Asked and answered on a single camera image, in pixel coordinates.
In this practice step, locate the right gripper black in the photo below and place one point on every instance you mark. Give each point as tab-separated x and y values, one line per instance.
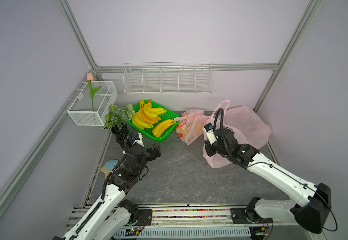
219	144

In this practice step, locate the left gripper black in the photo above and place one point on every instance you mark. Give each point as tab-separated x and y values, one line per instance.
153	153

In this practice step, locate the plain pink plastic bag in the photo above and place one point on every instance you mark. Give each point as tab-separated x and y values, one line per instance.
247	126

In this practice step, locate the printed pink plastic bag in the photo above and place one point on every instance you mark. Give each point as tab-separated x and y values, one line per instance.
190	125

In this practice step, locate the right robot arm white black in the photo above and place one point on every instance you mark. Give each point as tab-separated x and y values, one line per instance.
309	205

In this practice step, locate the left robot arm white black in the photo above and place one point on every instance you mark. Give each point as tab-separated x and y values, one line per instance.
111	210

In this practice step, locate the yellow banana bunch in basket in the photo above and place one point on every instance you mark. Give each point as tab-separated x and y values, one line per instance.
150	117

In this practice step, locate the black plant vase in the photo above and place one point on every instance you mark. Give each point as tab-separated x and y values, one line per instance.
121	132

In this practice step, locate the yellow white work glove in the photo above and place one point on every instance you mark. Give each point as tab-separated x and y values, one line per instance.
106	171

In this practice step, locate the green potted plant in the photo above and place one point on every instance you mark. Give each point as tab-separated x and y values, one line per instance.
117	116

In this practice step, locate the green plastic basket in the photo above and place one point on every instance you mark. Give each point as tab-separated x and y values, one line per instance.
159	126

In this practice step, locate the pink artificial tulip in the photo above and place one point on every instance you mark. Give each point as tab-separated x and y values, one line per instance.
93	91

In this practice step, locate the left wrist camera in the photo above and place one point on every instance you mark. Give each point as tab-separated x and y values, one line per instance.
137	139

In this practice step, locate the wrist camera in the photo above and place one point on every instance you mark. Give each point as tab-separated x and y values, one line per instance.
137	139
209	132

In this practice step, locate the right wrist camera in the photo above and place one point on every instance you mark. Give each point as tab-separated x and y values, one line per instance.
209	132

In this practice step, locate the white wire basket left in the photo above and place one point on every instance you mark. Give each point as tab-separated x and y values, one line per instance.
81	111

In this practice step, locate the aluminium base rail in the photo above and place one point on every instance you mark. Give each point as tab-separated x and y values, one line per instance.
204	222

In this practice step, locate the white wire shelf back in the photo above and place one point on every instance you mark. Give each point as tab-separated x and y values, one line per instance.
168	78

